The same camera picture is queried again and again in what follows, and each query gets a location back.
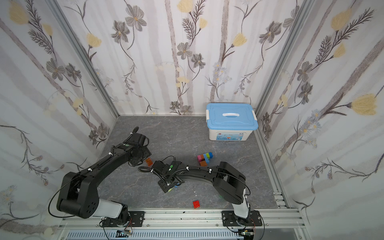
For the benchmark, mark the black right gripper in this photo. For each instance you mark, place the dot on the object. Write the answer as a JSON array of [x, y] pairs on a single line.
[[167, 183]]

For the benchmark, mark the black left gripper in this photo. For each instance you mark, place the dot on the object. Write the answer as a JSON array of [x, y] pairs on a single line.
[[141, 153]]

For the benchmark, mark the brown-orange lego brick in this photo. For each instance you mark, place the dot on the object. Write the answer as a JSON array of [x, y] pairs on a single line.
[[149, 162]]

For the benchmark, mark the red lego brick front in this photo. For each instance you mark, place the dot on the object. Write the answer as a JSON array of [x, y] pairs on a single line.
[[196, 204]]

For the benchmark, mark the light blue long brick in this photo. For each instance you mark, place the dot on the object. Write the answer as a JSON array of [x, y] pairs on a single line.
[[207, 158]]

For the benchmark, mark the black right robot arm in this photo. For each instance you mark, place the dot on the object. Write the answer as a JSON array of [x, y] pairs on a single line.
[[225, 179]]

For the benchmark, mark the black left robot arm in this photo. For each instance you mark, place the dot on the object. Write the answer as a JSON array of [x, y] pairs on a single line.
[[79, 196]]

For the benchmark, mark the blue lid storage box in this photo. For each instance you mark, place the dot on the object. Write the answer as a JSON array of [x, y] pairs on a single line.
[[230, 121]]

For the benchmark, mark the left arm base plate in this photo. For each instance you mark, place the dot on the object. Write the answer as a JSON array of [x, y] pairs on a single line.
[[125, 219]]

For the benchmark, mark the white perforated cable tray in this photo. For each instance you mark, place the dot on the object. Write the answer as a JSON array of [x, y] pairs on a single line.
[[153, 235]]

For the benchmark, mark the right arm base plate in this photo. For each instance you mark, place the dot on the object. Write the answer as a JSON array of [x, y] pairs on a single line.
[[229, 219]]

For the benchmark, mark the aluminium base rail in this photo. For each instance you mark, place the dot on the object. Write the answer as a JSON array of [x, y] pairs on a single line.
[[156, 219]]

